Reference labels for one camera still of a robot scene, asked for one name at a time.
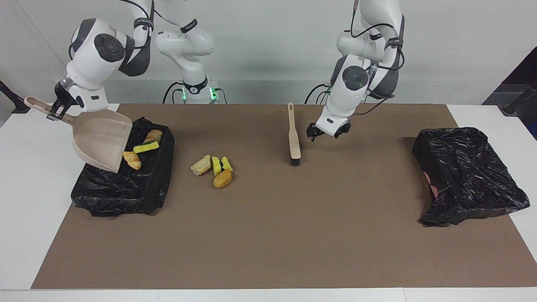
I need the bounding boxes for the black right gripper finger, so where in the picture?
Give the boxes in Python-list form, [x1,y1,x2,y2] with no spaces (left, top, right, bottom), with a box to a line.
[47,104,68,121]

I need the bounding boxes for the black stand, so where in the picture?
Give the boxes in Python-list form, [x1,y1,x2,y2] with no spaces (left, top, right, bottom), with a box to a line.
[499,82,537,117]
[0,80,34,115]

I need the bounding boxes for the orange brown bread roll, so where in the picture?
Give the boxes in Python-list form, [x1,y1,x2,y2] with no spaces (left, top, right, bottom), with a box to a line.
[213,169,232,189]

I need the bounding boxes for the beige brush black bristles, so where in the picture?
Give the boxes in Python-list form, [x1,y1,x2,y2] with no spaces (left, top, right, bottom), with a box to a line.
[287,102,302,167]

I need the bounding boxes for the brown table mat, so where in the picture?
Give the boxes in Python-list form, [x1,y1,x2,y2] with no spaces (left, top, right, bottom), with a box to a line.
[31,104,537,290]

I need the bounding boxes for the pale bread chunk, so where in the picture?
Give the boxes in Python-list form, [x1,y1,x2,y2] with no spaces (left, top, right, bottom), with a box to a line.
[190,155,212,176]

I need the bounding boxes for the beige plastic dustpan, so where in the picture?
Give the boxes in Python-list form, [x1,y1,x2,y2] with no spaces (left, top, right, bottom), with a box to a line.
[24,96,133,174]

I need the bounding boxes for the bin with black bag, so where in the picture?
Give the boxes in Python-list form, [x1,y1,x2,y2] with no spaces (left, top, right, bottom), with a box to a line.
[412,127,530,227]
[70,117,175,217]

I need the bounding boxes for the white wall socket box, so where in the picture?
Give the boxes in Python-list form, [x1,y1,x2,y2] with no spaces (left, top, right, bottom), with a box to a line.
[55,81,100,100]

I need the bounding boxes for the yellow sponge with green pad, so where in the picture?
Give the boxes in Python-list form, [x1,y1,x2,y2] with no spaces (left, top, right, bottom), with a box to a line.
[211,156,233,176]
[133,141,160,154]

